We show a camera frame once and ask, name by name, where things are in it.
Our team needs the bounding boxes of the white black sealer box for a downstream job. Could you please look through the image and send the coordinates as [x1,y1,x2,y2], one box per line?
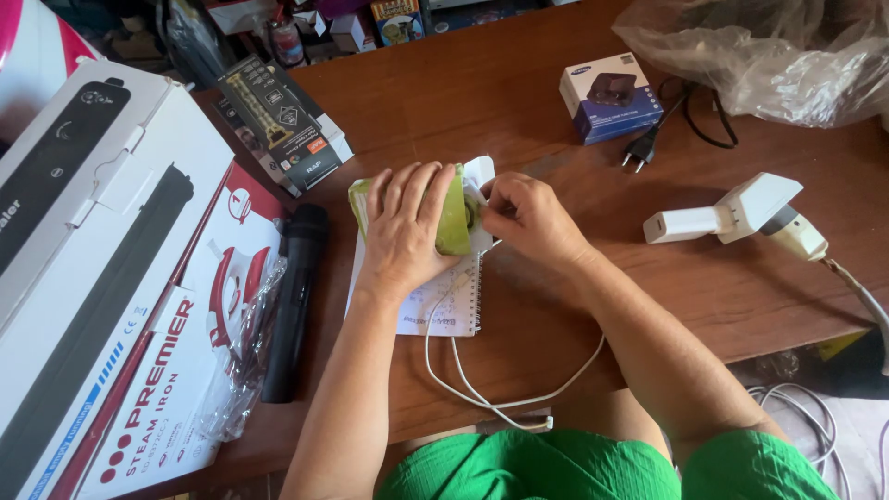
[0,58,236,500]

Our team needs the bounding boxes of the white handheld device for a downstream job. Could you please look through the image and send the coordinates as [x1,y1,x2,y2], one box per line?
[642,172,829,263]

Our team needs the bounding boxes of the person's right hand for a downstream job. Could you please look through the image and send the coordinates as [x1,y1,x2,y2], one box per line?
[479,171,593,268]

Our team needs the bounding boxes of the person's green clothing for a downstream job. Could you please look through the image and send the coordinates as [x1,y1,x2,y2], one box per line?
[375,427,841,500]

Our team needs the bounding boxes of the person's left hand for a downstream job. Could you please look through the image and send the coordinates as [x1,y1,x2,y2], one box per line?
[356,162,464,288]

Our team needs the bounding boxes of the large clear plastic bag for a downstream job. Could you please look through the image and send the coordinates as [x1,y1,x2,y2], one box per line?
[611,0,889,129]

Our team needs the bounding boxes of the white blue small box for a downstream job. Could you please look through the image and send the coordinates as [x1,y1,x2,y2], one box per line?
[559,52,664,147]

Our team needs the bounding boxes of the grey braided cable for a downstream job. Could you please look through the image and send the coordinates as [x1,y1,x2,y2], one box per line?
[821,257,889,376]

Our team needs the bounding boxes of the white cables on floor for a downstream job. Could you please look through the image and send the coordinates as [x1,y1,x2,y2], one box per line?
[746,382,889,500]

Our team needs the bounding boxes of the cluttered shelf of goods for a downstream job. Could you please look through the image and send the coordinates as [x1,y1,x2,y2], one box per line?
[42,0,577,91]

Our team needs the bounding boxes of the red white steam iron box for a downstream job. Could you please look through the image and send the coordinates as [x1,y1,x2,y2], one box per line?
[49,162,289,500]

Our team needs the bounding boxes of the white power cable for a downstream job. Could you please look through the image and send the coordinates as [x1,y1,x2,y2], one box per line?
[424,267,607,431]

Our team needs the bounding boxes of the green handheld appliance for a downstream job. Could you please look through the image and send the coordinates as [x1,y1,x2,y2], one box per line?
[349,164,482,256]

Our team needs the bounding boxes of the spiral notebook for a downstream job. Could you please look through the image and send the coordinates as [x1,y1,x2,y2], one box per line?
[345,229,483,338]

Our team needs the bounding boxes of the pink white box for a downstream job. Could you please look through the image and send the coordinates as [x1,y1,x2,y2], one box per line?
[0,0,105,140]

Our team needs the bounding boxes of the black power cable with plug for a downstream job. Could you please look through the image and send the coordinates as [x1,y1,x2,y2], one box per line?
[621,76,739,174]

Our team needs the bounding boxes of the black microphone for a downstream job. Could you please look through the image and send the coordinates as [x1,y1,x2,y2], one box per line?
[260,203,330,404]

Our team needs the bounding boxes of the black hair clipper box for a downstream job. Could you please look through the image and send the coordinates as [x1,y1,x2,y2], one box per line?
[212,54,355,199]

